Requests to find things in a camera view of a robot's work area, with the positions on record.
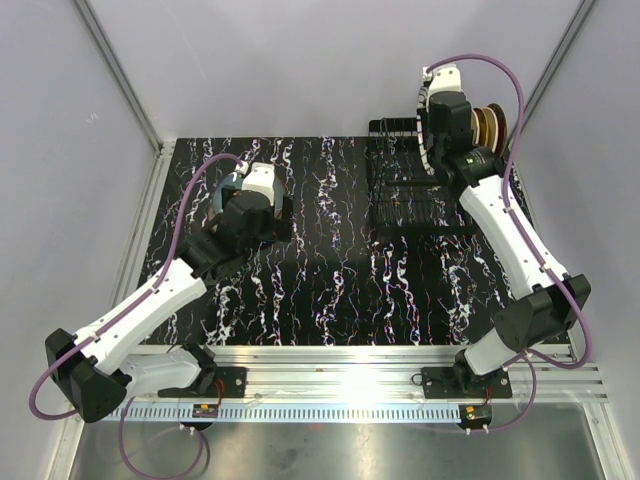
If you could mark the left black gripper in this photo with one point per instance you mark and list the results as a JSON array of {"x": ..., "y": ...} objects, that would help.
[{"x": 279, "y": 229}]

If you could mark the red floral plate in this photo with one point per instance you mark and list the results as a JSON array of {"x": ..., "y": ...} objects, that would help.
[{"x": 499, "y": 123}]

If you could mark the blue glazed plate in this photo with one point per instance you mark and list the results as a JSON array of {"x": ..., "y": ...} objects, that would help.
[{"x": 230, "y": 186}]

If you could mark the amber patterned glass plate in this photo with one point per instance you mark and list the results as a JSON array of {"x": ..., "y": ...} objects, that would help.
[{"x": 485, "y": 127}]

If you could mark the black white striped plate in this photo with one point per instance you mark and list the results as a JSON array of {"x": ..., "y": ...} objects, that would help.
[{"x": 421, "y": 125}]

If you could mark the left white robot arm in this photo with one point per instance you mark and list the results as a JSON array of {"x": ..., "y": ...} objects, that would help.
[{"x": 96, "y": 369}]

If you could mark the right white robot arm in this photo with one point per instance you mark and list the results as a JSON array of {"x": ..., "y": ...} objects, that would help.
[{"x": 546, "y": 296}]

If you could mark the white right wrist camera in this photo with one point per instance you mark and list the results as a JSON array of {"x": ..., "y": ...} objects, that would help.
[{"x": 443, "y": 78}]

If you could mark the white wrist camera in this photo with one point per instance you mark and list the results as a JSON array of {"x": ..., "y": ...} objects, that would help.
[
  {"x": 443, "y": 78},
  {"x": 257, "y": 177}
]

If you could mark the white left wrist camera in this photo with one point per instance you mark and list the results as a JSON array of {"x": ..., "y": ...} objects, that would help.
[{"x": 257, "y": 177}]

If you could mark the black wire dish rack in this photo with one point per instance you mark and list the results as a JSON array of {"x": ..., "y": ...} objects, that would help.
[{"x": 406, "y": 199}]

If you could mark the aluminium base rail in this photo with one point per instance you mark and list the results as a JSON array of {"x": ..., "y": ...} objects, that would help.
[{"x": 383, "y": 374}]

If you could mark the white slotted cable duct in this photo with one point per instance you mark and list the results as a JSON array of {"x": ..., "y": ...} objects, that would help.
[{"x": 185, "y": 412}]

